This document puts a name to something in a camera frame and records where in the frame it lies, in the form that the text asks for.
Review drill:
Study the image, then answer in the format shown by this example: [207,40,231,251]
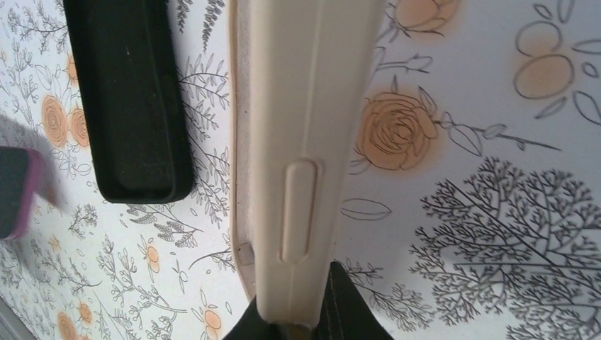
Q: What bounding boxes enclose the floral patterned table mat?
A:
[1,1,600,339]

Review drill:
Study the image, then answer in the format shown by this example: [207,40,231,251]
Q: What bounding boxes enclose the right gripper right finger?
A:
[319,261,392,340]

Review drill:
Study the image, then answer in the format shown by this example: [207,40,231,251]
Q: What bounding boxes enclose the black phone case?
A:
[63,0,194,203]

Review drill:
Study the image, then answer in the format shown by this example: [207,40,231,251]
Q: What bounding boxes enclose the phone with beige case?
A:
[1,147,43,240]

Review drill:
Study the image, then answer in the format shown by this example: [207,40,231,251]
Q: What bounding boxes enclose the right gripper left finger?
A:
[223,297,282,340]

